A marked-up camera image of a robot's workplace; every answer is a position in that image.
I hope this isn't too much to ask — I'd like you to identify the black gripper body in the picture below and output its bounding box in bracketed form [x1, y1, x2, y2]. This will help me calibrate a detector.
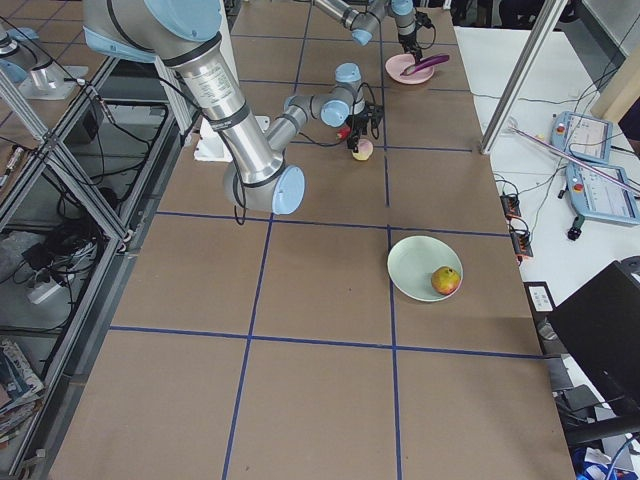
[398, 31, 420, 50]
[347, 113, 368, 134]

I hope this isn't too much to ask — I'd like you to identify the red chili pepper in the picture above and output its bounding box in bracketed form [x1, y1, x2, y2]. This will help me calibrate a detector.
[336, 126, 351, 141]

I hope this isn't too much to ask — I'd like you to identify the pale green pink peach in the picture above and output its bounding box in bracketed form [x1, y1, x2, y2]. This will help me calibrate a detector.
[352, 138, 374, 161]

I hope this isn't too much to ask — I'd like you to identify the purple eggplant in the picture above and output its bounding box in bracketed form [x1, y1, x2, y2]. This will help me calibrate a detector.
[401, 54, 450, 76]

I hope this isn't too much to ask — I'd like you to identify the red yellow apple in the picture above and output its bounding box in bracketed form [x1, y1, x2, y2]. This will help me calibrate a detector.
[431, 266, 462, 295]

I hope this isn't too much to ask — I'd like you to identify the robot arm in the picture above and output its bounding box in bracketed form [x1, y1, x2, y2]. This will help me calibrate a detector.
[83, 1, 365, 215]
[311, 0, 432, 63]

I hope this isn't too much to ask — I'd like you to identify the pink plate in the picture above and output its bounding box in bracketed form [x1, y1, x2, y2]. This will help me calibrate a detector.
[384, 54, 435, 85]

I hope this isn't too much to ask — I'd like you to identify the green plate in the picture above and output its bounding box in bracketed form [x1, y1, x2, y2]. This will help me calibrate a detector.
[387, 235, 463, 302]

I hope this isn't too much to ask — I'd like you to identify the far teach pendant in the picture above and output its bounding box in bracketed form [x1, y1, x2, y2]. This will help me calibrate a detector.
[550, 111, 614, 165]

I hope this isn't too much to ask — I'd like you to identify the teach pendant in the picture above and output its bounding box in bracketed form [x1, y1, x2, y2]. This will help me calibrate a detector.
[566, 163, 639, 225]
[550, 111, 614, 165]

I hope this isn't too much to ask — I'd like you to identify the orange connector board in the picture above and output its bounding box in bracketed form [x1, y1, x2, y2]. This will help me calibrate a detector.
[500, 193, 533, 264]

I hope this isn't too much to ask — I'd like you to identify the near teach pendant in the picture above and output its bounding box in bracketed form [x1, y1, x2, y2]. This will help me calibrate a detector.
[566, 163, 639, 225]

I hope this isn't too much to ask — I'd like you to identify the reacher grabber stick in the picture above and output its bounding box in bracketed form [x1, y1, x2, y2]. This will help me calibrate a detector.
[508, 125, 640, 191]

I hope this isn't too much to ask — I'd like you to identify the black monitor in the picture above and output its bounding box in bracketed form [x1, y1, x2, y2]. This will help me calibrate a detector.
[548, 256, 639, 415]

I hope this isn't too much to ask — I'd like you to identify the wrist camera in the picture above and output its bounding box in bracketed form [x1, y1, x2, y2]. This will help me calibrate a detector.
[415, 11, 434, 30]
[363, 102, 384, 139]

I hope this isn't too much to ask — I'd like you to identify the aluminium frame post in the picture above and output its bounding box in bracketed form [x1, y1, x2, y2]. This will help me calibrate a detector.
[480, 0, 569, 155]

